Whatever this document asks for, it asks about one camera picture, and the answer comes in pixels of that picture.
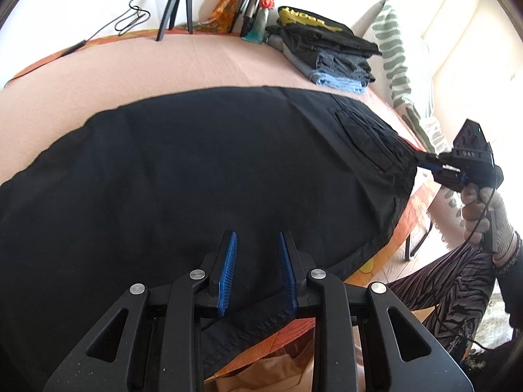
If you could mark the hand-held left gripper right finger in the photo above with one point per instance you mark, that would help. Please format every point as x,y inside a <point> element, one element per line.
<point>286,271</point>

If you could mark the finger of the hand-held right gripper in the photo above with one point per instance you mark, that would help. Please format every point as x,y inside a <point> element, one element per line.
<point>431,166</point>
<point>427,157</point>

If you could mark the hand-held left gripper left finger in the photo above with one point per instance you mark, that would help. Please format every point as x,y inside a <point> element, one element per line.
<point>227,271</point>

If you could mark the black pants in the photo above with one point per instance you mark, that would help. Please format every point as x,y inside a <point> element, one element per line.
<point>184,171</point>

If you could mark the person's right forearm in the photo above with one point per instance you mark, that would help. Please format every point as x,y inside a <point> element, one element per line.
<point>510,290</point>

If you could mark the dark grey folded pants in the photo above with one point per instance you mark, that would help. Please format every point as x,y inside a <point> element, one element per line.
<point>347,65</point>

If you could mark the person's right hand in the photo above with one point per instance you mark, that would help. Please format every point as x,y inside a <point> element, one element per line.
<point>474,212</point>

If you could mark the orange floral bedsheet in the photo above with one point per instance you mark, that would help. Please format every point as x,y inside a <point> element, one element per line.
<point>412,212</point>

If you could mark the green striped white pillow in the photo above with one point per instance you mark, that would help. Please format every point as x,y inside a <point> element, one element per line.
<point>398,57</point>

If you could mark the blue folded jeans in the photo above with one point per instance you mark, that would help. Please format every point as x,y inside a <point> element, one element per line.
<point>339,85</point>

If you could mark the person's zebra striped leg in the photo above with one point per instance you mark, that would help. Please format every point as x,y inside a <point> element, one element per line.
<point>445,286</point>

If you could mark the grey folded garment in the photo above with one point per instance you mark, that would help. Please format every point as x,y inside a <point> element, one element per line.
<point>294,57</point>

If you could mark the peach blanket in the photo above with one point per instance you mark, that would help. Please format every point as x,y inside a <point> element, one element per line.
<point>163,73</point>

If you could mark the teal cloth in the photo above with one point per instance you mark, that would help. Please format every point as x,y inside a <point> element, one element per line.
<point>257,30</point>

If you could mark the folded grey tripod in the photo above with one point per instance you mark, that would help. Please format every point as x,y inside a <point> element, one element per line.
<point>250,4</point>

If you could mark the orange patterned scarf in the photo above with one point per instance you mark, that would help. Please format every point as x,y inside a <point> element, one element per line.
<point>229,4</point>

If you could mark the black metal frame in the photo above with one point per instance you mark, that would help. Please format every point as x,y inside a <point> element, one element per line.
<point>416,241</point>

